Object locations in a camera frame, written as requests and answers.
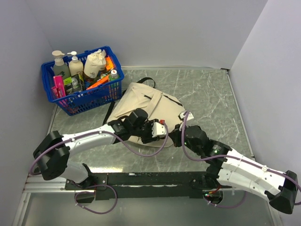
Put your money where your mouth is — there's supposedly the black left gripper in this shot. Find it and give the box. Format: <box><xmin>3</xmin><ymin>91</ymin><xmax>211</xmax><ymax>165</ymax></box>
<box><xmin>131</xmin><ymin>119</ymin><xmax>160</xmax><ymax>143</ymax></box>

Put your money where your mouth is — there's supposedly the beige cloth pouch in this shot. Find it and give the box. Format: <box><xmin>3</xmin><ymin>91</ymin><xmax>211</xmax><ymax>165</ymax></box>
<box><xmin>84</xmin><ymin>49</ymin><xmax>106</xmax><ymax>79</ymax></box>

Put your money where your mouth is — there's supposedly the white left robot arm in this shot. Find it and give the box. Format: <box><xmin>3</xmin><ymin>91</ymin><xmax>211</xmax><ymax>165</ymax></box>
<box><xmin>30</xmin><ymin>108</ymin><xmax>165</xmax><ymax>189</ymax></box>

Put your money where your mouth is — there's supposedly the beige canvas backpack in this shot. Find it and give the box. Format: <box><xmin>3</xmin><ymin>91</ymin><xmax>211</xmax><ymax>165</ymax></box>
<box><xmin>103</xmin><ymin>80</ymin><xmax>186</xmax><ymax>133</ymax></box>

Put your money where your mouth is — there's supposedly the aluminium rail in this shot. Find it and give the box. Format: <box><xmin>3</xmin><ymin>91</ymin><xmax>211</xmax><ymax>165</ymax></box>
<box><xmin>22</xmin><ymin>170</ymin><xmax>272</xmax><ymax>194</ymax></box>

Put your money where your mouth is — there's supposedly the green pump bottle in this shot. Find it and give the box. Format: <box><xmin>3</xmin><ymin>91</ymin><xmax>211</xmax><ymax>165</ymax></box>
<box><xmin>52</xmin><ymin>50</ymin><xmax>71</xmax><ymax>79</ymax></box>

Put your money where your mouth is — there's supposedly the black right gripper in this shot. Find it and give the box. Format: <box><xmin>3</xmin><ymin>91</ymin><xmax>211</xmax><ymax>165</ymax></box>
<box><xmin>168</xmin><ymin>122</ymin><xmax>202</xmax><ymax>155</ymax></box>

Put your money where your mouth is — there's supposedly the orange package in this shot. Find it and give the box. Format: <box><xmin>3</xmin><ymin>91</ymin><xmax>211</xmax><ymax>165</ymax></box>
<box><xmin>87</xmin><ymin>56</ymin><xmax>115</xmax><ymax>90</ymax></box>

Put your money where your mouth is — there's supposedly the black green box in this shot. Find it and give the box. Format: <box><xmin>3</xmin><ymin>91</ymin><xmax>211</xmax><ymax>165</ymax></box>
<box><xmin>63</xmin><ymin>74</ymin><xmax>85</xmax><ymax>95</ymax></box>

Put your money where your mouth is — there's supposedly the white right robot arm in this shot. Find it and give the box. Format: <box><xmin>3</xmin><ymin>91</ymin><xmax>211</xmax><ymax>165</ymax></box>
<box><xmin>169</xmin><ymin>126</ymin><xmax>298</xmax><ymax>214</ymax></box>

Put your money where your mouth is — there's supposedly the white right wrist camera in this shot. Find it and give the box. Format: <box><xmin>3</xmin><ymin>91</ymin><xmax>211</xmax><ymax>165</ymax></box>
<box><xmin>178</xmin><ymin>111</ymin><xmax>194</xmax><ymax>121</ymax></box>

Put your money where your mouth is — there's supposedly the blue plastic basket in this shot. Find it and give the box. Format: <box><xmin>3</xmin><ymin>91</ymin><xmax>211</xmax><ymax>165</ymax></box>
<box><xmin>41</xmin><ymin>46</ymin><xmax>124</xmax><ymax>116</ymax></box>

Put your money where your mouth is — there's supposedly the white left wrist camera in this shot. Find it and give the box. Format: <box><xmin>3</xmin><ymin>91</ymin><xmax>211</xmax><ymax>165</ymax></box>
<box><xmin>151</xmin><ymin>120</ymin><xmax>167</xmax><ymax>138</ymax></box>

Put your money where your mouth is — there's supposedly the pink box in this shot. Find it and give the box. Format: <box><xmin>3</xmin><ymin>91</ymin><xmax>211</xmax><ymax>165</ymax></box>
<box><xmin>52</xmin><ymin>75</ymin><xmax>66</xmax><ymax>98</ymax></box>

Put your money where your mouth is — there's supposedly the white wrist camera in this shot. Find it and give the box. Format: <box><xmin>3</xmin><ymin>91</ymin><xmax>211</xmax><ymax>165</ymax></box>
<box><xmin>151</xmin><ymin>120</ymin><xmax>167</xmax><ymax>138</ymax></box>
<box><xmin>178</xmin><ymin>111</ymin><xmax>194</xmax><ymax>121</ymax></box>

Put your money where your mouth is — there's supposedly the cream pump bottle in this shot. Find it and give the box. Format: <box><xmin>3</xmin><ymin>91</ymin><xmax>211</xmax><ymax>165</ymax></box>
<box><xmin>68</xmin><ymin>51</ymin><xmax>84</xmax><ymax>76</ymax></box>

